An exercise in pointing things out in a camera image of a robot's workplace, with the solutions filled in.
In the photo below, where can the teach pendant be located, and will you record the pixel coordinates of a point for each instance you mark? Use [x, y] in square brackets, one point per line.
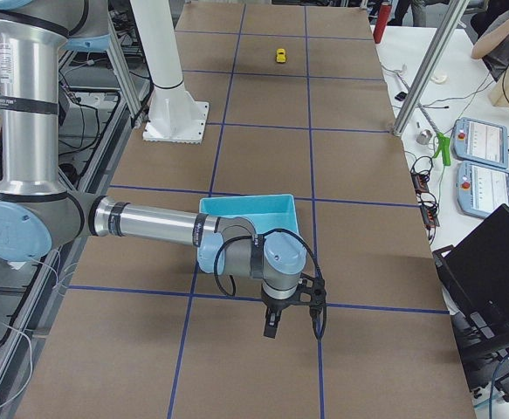
[481, 188]
[480, 141]

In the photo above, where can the yellow beetle toy car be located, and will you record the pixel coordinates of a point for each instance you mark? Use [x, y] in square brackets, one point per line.
[281, 57]

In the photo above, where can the black laptop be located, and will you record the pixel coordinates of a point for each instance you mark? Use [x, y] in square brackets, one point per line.
[475, 272]

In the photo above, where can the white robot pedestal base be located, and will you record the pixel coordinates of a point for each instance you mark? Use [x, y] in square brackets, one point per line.
[174, 115]

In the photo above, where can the aluminium frame post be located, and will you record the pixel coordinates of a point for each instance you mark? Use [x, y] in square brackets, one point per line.
[431, 58]

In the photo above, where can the orange black electronics board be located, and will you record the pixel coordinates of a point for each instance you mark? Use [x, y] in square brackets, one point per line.
[428, 204]

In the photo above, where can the light blue plastic bin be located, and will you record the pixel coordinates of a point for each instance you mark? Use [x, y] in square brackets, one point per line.
[265, 213]

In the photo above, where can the seated person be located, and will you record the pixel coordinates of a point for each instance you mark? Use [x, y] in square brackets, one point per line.
[493, 46]

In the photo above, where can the green clamp tool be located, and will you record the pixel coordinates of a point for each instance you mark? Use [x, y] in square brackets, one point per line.
[443, 149]

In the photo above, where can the lower teach pendant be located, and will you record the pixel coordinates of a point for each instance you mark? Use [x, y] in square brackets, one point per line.
[481, 188]

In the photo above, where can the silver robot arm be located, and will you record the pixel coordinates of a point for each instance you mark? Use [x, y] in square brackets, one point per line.
[38, 213]

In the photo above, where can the red cylinder bottle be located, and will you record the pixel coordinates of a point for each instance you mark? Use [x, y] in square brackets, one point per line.
[382, 21]

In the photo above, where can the small metal cup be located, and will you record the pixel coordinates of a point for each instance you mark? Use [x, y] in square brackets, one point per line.
[424, 137]

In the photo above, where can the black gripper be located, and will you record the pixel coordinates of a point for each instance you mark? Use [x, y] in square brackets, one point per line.
[277, 305]

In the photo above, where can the upper teach pendant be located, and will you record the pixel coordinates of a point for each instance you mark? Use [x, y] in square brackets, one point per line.
[480, 141]

